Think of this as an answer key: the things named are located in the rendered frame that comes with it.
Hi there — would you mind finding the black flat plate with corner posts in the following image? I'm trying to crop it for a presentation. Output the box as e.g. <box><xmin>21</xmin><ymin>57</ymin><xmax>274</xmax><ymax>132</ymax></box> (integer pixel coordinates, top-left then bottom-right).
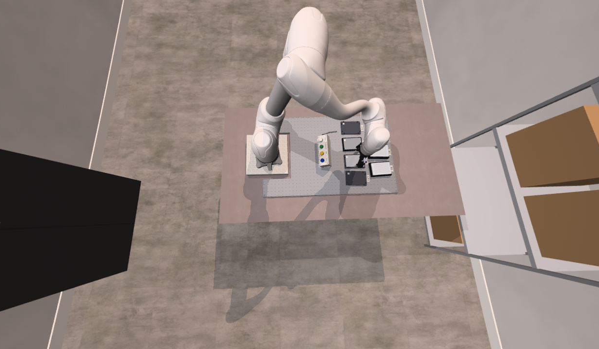
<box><xmin>346</xmin><ymin>171</ymin><xmax>367</xmax><ymax>186</ymax></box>

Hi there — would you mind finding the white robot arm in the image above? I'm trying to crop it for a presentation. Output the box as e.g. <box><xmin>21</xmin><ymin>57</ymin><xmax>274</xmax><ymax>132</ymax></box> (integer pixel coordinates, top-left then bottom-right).
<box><xmin>251</xmin><ymin>7</ymin><xmax>390</xmax><ymax>171</ymax></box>

